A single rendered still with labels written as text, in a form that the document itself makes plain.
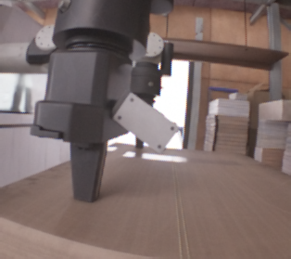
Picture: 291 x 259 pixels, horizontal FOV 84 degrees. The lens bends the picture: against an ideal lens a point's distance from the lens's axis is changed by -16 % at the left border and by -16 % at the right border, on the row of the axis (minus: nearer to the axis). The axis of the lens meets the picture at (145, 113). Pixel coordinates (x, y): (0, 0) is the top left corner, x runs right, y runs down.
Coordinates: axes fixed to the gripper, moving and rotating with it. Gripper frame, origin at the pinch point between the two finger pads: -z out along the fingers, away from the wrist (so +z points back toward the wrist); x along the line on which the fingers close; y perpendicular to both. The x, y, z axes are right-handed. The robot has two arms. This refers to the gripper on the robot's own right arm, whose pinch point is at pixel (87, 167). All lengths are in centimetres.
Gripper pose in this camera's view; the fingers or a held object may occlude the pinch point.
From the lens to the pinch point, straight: 18.1
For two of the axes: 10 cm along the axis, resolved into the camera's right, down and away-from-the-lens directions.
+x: 1.2, 0.4, 9.9
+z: 0.9, -10.0, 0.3
